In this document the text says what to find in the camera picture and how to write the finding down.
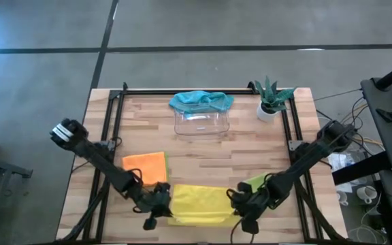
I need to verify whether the white paper sheet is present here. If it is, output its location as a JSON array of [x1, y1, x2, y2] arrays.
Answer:
[[335, 182, 353, 193]]

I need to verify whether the white plastic bag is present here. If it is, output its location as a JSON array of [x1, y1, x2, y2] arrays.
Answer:
[[328, 152, 357, 173]]

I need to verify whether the yellow microfiber towel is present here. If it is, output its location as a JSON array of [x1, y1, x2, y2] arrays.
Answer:
[[167, 183, 241, 228]]

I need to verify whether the orange microfiber towel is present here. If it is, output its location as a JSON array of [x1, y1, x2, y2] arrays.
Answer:
[[122, 151, 167, 187]]

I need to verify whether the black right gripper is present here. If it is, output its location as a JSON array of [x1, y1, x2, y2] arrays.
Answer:
[[227, 182, 269, 235]]

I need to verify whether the white mug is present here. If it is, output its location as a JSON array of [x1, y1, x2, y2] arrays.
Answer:
[[356, 185, 378, 205], [337, 190, 350, 207]]

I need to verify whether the black side desk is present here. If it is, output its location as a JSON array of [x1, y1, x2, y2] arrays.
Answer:
[[361, 77, 392, 245]]

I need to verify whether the black metal floor beam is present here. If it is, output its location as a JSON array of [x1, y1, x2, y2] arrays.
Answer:
[[331, 151, 392, 186]]

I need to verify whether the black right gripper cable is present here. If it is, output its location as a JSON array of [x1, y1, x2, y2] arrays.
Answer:
[[229, 217, 257, 245]]

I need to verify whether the yellow floor cable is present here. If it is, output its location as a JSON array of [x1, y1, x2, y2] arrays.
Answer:
[[338, 103, 386, 150]]

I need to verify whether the blue microfiber towel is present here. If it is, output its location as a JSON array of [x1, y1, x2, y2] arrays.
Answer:
[[168, 90, 235, 115]]

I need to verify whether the clear plastic bin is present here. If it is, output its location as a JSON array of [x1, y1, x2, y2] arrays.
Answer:
[[174, 108, 231, 137]]

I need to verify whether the pale lime green microfiber towel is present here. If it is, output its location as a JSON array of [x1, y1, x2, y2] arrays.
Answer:
[[243, 172, 270, 191]]

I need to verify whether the green plant in white pot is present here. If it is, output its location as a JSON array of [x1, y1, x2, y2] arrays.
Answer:
[[254, 76, 297, 123]]

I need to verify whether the dark metal cart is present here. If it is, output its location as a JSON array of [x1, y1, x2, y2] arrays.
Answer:
[[0, 151, 33, 245]]

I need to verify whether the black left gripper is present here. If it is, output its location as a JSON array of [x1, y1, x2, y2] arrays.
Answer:
[[136, 182, 174, 231]]

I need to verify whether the black aluminium table frame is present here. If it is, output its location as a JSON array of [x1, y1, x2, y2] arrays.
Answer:
[[56, 81, 350, 244]]

